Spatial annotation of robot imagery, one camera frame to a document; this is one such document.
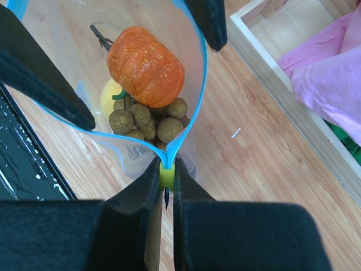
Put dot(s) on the small orange pumpkin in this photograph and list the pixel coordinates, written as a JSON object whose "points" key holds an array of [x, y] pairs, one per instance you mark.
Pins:
{"points": [[145, 68]]}

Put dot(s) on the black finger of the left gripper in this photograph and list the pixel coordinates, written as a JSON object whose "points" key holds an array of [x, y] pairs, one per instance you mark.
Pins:
{"points": [[27, 68]]}

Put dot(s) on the clear zip top bag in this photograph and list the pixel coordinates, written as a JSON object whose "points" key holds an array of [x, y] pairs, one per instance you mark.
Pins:
{"points": [[62, 29]]}

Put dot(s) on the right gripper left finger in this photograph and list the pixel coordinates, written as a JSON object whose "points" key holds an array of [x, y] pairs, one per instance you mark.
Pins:
{"points": [[121, 233]]}

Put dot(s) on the pink shirt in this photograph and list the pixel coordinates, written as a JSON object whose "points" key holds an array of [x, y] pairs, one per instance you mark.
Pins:
{"points": [[325, 73]]}

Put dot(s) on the yellow lemon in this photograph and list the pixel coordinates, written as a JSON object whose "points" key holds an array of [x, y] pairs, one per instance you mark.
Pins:
{"points": [[110, 89]]}

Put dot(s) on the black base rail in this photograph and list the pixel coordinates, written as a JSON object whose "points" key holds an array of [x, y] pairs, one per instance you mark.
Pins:
{"points": [[27, 170]]}

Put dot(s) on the wooden clothes rack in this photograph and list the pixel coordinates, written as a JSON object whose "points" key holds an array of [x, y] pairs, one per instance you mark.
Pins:
{"points": [[262, 32]]}

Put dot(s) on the brown longan bunch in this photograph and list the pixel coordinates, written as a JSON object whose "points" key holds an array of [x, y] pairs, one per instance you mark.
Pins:
{"points": [[157, 126]]}

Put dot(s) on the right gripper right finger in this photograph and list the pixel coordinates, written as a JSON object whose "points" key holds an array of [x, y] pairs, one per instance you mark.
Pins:
{"points": [[218, 235]]}

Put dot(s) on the green cloth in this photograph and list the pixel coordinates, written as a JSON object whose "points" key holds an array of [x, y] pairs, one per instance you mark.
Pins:
{"points": [[352, 147]]}

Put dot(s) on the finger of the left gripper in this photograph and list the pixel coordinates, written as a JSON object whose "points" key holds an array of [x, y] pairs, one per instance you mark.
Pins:
{"points": [[210, 17]]}

